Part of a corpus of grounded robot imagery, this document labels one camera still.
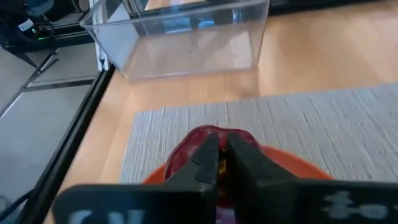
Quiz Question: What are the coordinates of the black cable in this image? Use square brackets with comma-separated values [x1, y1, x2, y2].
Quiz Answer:
[0, 189, 32, 223]

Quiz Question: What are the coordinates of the grey woven placemat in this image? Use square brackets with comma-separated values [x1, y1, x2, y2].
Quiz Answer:
[120, 82, 398, 184]

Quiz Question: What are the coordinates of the black control box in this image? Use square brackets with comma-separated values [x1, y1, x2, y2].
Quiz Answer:
[0, 0, 94, 68]

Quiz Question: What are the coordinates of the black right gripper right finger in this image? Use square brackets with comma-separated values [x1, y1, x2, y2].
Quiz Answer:
[225, 133, 300, 188]

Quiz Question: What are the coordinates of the dark red apple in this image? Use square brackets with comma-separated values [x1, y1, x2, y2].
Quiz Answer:
[164, 124, 262, 218]

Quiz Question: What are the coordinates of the orange plate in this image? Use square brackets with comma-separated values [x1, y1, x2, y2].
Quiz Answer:
[142, 144, 335, 187]

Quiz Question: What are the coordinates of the clear plastic container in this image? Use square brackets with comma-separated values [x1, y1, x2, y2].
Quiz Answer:
[80, 0, 271, 80]

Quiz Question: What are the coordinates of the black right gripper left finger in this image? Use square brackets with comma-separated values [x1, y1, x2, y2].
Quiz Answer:
[166, 133, 220, 185]

